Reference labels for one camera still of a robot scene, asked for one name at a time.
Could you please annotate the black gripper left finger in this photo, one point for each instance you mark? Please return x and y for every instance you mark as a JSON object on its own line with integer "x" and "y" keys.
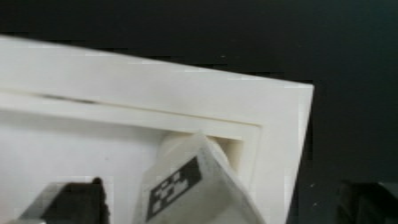
{"x": 70, "y": 204}

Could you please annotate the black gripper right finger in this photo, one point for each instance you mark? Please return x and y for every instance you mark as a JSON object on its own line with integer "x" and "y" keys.
{"x": 367, "y": 203}

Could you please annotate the white square table top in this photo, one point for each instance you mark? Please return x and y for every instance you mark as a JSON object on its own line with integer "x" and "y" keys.
{"x": 86, "y": 84}

